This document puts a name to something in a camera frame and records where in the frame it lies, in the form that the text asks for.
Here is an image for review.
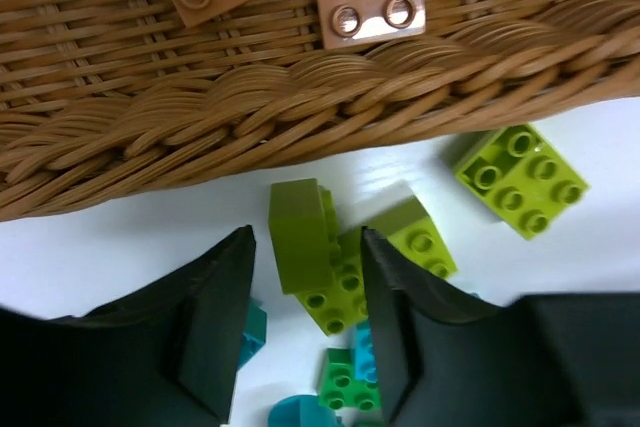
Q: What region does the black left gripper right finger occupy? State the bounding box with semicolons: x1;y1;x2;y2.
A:
361;228;639;426

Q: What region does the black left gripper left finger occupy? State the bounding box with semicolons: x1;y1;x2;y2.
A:
1;226;256;426

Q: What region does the green long lego brick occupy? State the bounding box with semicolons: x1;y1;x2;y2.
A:
316;348;381;412

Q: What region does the lime angled lego brick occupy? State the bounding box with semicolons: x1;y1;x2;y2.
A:
453;124;589;240

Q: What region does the small lime sloped lego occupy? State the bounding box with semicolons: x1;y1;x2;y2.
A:
268;178;341;295

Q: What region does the lime long lego brick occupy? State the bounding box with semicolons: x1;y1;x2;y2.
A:
296;196;457;336

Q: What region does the brown wicker divided basket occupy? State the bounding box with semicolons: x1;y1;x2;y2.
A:
1;0;639;220

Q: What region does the teal square lego brick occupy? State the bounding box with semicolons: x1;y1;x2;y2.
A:
238;299;267;369

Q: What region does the teal rounded printed lego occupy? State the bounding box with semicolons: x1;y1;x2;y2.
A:
267;395;344;427

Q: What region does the teal long lego brick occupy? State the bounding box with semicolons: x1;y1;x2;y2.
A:
351;321;377;384

